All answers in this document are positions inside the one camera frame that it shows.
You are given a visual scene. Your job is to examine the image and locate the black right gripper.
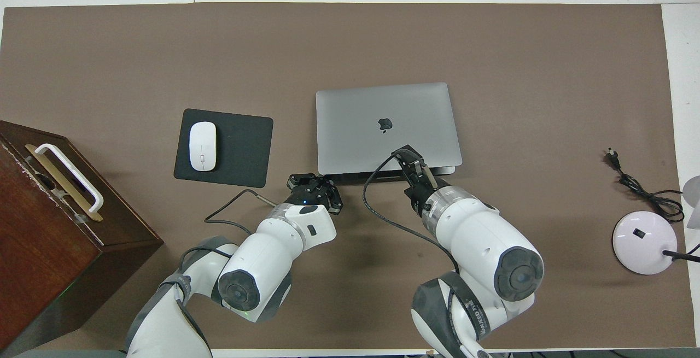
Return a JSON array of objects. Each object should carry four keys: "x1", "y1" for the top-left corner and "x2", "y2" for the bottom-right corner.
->
[{"x1": 391, "y1": 145, "x2": 445, "y2": 218}]

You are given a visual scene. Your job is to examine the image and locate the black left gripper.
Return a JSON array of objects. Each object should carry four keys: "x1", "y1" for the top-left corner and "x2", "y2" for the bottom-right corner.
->
[{"x1": 283, "y1": 172, "x2": 345, "y2": 215}]

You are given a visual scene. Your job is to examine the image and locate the silver grey laptop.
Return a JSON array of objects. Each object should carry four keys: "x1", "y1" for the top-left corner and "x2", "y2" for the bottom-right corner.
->
[{"x1": 316, "y1": 82, "x2": 463, "y2": 184}]

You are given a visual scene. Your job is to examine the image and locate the black mouse pad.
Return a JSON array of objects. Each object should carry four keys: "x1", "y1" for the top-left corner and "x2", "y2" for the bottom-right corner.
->
[{"x1": 173, "y1": 108, "x2": 274, "y2": 189}]

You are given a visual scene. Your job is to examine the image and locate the white computer mouse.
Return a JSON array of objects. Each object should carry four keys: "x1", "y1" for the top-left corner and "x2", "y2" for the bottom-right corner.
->
[{"x1": 189, "y1": 121, "x2": 218, "y2": 172}]

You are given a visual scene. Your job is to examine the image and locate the brown table mat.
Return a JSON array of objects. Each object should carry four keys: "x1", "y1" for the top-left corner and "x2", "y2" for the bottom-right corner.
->
[{"x1": 0, "y1": 3, "x2": 698, "y2": 350}]

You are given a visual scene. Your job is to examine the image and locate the white desk lamp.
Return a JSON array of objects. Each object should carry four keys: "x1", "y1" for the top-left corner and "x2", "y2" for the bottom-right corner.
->
[{"x1": 611, "y1": 175, "x2": 700, "y2": 275}]

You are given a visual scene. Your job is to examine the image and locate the dark brown wooden box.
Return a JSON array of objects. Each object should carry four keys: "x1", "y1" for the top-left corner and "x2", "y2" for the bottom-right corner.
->
[{"x1": 0, "y1": 120, "x2": 165, "y2": 354}]

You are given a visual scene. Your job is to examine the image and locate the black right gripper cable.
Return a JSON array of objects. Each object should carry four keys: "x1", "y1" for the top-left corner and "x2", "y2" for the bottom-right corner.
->
[{"x1": 362, "y1": 150, "x2": 463, "y2": 274}]

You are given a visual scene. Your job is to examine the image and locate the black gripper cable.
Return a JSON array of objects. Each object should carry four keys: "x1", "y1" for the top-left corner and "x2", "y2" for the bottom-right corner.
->
[
  {"x1": 204, "y1": 189, "x2": 279, "y2": 236},
  {"x1": 362, "y1": 150, "x2": 463, "y2": 274}
]

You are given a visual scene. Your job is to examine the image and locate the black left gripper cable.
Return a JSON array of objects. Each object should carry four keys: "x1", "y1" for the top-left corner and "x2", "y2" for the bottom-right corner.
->
[{"x1": 204, "y1": 189, "x2": 279, "y2": 236}]

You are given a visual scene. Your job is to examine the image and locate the black lamp power cable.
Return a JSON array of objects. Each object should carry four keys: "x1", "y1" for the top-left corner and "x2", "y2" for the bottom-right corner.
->
[{"x1": 604, "y1": 148, "x2": 686, "y2": 223}]

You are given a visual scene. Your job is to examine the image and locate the white box handle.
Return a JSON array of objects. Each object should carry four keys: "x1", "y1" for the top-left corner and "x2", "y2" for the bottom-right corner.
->
[{"x1": 34, "y1": 143, "x2": 104, "y2": 214}]

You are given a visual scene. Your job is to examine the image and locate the brass handle plate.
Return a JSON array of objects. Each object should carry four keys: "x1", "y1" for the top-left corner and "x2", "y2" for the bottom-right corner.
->
[{"x1": 25, "y1": 144, "x2": 103, "y2": 222}]

